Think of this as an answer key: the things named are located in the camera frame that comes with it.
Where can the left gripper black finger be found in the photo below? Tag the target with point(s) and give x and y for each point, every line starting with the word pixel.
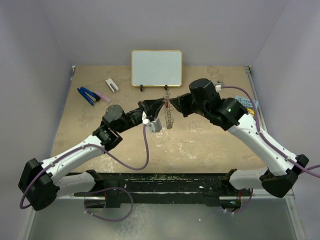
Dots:
pixel 151 103
pixel 152 112

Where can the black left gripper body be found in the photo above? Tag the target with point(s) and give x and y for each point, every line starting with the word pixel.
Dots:
pixel 133 119

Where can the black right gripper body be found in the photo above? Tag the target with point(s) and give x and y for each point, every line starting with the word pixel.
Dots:
pixel 188 106

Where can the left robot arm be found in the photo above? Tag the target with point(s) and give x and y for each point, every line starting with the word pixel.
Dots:
pixel 42 181

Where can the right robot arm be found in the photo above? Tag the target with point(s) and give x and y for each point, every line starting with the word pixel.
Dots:
pixel 282 166

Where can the pink eraser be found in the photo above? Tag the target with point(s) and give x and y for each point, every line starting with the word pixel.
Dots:
pixel 102 96

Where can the blue stapler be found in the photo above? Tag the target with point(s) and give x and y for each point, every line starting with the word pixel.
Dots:
pixel 88 95

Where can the small whiteboard on stand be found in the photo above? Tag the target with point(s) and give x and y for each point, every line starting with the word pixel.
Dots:
pixel 156 68

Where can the blue treehouse book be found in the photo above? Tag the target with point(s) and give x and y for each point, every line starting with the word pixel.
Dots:
pixel 248 104

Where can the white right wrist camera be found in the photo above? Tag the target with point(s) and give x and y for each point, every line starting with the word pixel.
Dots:
pixel 218 88

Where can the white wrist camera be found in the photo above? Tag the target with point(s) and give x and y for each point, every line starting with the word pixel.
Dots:
pixel 154 125
pixel 218 88

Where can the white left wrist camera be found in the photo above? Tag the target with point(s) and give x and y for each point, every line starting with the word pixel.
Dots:
pixel 154 125

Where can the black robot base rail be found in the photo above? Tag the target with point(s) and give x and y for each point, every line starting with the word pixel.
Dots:
pixel 160 190

